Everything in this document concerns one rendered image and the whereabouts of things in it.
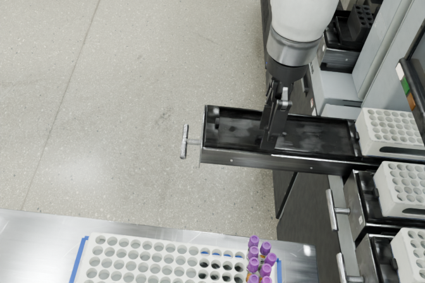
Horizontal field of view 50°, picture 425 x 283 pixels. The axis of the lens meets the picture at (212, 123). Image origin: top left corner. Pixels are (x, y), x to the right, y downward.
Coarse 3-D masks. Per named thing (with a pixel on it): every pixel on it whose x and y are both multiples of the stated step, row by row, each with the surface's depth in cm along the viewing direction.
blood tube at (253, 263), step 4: (252, 260) 67; (256, 260) 67; (252, 264) 66; (256, 264) 66; (248, 268) 68; (252, 268) 67; (256, 268) 67; (248, 272) 68; (252, 272) 67; (248, 276) 69
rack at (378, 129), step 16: (368, 112) 102; (384, 112) 103; (400, 112) 103; (368, 128) 98; (384, 128) 99; (400, 128) 101; (416, 128) 101; (368, 144) 97; (384, 144) 97; (400, 144) 96; (416, 144) 96
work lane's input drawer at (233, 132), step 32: (224, 128) 102; (256, 128) 103; (288, 128) 104; (320, 128) 105; (352, 128) 104; (224, 160) 100; (256, 160) 99; (288, 160) 99; (320, 160) 98; (352, 160) 100; (384, 160) 99; (416, 160) 100
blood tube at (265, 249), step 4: (264, 244) 69; (268, 244) 69; (260, 248) 70; (264, 248) 68; (268, 248) 68; (260, 252) 70; (264, 252) 69; (268, 252) 69; (260, 256) 71; (264, 256) 70; (260, 260) 72
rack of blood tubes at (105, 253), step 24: (96, 240) 72; (120, 240) 73; (144, 240) 73; (96, 264) 70; (120, 264) 71; (144, 264) 71; (168, 264) 70; (192, 264) 72; (216, 264) 77; (240, 264) 72
